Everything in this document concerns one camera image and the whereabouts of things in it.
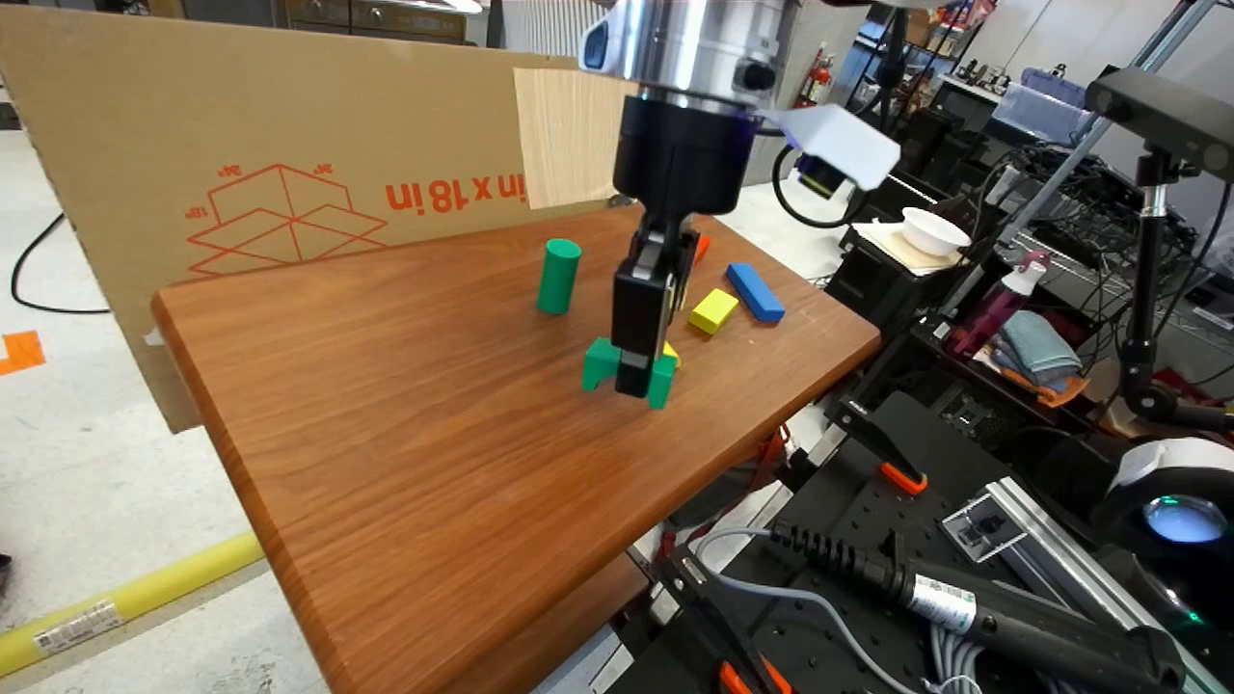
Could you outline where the orange floor tape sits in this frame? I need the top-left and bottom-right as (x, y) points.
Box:
(0, 329), (50, 383)

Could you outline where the green rectangular block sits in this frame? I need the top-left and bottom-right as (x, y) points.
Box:
(577, 335), (684, 413)

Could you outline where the yellow floor cable cover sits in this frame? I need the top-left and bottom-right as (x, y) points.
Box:
(0, 528), (266, 683)

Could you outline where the black floor cable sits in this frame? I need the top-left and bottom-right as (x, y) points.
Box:
(8, 209), (116, 320)

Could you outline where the green cylinder block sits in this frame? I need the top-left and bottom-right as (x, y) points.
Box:
(531, 235), (587, 320)

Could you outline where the grey folded cloth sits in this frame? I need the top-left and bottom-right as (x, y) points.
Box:
(999, 306), (1089, 393)

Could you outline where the white bowl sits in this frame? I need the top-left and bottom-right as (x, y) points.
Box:
(897, 204), (977, 257)

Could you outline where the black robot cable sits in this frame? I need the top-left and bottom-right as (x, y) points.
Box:
(766, 137), (864, 235)

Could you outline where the aluminium extrusion rail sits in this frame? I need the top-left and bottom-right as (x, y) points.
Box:
(981, 473), (1231, 694)

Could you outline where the black camera on stand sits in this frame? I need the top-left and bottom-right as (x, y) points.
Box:
(1080, 64), (1234, 437)

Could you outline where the pink bottle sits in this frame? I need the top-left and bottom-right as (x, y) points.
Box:
(943, 286), (1035, 362)

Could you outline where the black clamp with orange tip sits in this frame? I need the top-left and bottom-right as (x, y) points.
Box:
(828, 393), (933, 502)

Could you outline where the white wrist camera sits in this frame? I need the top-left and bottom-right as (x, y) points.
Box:
(757, 99), (907, 198)

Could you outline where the large cardboard box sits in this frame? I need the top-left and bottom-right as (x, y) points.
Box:
(0, 5), (646, 437)

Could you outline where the black and silver cable connector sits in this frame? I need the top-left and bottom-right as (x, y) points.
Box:
(765, 515), (1186, 694)

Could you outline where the red fire extinguisher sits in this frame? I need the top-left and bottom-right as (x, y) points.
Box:
(790, 41), (835, 111)

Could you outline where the blue storage bin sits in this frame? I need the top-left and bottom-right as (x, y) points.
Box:
(987, 64), (1100, 150)

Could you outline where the yellow rectangular block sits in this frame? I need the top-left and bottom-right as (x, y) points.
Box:
(688, 286), (744, 342)

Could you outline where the blue rectangular block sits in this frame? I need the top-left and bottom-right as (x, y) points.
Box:
(722, 257), (790, 329)

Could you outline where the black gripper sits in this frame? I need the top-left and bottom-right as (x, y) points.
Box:
(608, 81), (765, 402)

